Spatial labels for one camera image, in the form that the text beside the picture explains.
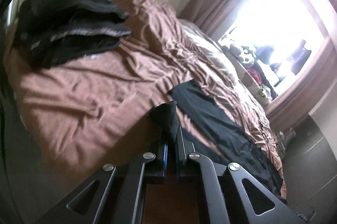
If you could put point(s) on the beige pillow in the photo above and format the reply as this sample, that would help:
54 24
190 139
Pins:
211 50

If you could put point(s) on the black pants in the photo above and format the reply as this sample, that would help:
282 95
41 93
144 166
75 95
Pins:
234 144

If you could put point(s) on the brown bed sheet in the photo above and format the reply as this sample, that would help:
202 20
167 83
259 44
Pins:
93 109

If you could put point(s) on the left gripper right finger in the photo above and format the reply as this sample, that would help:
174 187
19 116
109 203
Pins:
182 149

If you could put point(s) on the plush toys on sill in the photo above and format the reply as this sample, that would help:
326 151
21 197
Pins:
248 71

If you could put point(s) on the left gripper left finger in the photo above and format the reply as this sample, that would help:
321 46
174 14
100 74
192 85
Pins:
157 169

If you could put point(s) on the stack of folded dark clothes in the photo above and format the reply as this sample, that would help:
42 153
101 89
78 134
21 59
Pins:
54 32

